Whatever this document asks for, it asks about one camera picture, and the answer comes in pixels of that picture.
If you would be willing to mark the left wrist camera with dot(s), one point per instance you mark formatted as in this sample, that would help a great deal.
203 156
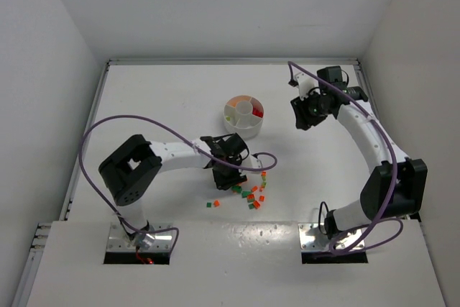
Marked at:
254 164

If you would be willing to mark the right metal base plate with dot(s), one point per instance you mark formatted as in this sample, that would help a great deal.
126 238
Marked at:
312 241

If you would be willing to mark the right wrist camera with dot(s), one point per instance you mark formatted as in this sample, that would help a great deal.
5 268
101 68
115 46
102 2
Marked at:
304 83

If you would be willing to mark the metal base plate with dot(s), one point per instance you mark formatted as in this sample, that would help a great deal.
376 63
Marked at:
312 241
119 241

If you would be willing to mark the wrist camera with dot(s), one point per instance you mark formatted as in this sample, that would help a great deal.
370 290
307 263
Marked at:
254 164
304 83

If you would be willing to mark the white divided round container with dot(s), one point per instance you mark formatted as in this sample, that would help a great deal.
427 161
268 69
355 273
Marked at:
238 117

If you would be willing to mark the red half-round lego piece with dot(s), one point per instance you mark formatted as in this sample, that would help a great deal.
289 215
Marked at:
257 112

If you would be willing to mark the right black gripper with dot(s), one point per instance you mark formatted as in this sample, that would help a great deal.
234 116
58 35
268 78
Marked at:
302 116

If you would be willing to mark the orange lego bottom right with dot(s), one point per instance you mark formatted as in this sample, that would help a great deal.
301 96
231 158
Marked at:
256 205

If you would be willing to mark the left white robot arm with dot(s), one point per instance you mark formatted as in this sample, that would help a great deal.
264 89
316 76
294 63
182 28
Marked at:
130 169

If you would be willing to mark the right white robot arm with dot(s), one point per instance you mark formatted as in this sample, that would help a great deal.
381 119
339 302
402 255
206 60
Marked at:
396 182

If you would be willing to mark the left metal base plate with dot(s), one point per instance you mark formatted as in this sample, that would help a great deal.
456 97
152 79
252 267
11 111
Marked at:
119 241

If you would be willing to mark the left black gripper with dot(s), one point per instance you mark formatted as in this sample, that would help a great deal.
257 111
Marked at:
228 180

